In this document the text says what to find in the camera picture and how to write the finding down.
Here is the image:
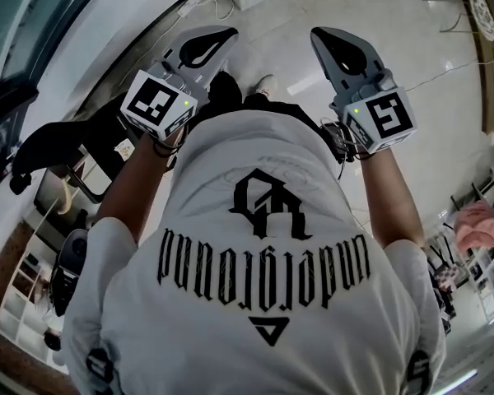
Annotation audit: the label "black wrist band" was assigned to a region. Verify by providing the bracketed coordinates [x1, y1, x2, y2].
[151, 132, 186, 158]

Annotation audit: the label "colourful printed card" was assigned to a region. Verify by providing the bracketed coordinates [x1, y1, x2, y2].
[114, 140, 134, 160]

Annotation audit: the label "white power strip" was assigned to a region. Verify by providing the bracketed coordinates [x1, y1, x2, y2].
[176, 0, 206, 18]

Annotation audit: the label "black trousers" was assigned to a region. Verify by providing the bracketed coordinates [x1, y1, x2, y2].
[193, 71, 326, 131]

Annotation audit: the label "person's left forearm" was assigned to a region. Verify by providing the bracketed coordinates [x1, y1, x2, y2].
[94, 129, 186, 246]

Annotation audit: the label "person's right forearm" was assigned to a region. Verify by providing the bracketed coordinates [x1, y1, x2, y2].
[356, 146, 425, 250]

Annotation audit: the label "round patterned plate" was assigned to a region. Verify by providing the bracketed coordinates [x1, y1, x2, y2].
[468, 0, 494, 43]

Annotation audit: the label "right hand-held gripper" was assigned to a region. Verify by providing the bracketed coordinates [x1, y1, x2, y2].
[310, 26, 420, 155]

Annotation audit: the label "long wooden board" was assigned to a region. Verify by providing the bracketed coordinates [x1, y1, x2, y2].
[456, 0, 494, 135]

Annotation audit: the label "white cube shelf unit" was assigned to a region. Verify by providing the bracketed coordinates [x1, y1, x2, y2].
[0, 220, 73, 365]

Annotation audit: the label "grey office chair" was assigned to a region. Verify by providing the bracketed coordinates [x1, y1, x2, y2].
[51, 228, 90, 316]

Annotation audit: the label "black waist-worn device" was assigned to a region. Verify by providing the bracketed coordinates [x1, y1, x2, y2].
[320, 121, 357, 164]

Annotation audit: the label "white printed t-shirt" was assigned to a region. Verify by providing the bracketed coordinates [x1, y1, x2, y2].
[63, 111, 448, 395]

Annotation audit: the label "pink cloth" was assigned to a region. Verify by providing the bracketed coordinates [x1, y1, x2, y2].
[454, 199, 494, 250]

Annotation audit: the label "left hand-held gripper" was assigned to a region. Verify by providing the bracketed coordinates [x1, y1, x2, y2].
[119, 25, 239, 142]

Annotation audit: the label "white shoe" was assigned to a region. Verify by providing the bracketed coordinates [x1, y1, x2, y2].
[253, 74, 279, 97]

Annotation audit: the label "black mesh office chair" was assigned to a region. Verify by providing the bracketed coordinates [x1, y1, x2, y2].
[8, 105, 139, 205]

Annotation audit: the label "checkered board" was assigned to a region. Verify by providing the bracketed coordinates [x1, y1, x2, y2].
[436, 267, 458, 291]

